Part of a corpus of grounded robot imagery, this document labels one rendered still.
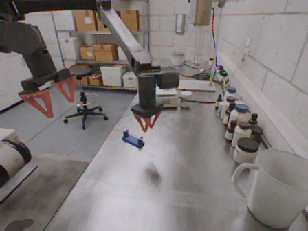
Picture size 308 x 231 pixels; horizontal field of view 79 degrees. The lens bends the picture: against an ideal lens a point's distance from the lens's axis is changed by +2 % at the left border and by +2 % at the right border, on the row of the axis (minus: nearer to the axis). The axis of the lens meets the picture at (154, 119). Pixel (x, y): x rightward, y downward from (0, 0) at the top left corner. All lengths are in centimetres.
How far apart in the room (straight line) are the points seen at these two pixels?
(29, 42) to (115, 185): 41
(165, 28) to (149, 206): 306
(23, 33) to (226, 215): 60
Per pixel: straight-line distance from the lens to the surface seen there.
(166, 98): 99
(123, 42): 70
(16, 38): 45
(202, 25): 128
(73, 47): 346
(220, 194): 60
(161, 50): 341
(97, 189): 60
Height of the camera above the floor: 119
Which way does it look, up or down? 29 degrees down
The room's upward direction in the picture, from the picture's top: straight up
